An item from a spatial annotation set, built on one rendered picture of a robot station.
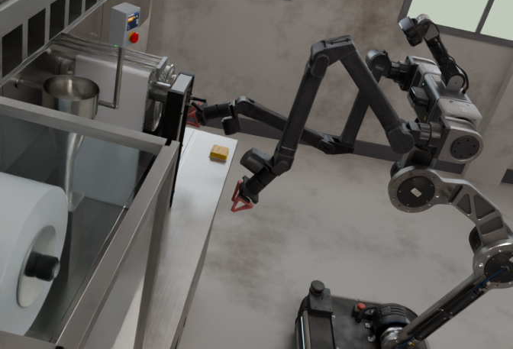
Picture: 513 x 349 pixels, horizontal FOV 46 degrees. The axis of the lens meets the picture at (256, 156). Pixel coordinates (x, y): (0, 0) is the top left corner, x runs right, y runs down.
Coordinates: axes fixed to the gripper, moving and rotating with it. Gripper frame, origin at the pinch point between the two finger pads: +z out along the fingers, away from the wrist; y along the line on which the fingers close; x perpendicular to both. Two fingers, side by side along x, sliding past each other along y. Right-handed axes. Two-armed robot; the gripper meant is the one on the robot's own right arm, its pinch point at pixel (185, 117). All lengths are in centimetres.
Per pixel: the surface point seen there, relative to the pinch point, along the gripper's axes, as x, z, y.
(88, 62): 42, 8, -42
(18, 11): 64, 11, -62
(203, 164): -22.0, -1.1, -0.5
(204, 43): -24, 42, 191
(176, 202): -20.8, 2.4, -30.4
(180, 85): 28, -19, -44
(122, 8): 59, -18, -64
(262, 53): -42, 5, 197
